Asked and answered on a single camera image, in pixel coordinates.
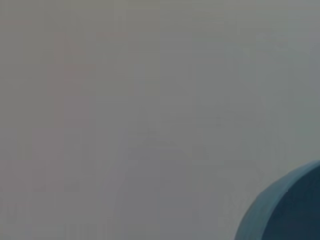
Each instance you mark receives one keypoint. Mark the blue bowl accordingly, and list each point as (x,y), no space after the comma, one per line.
(295,207)

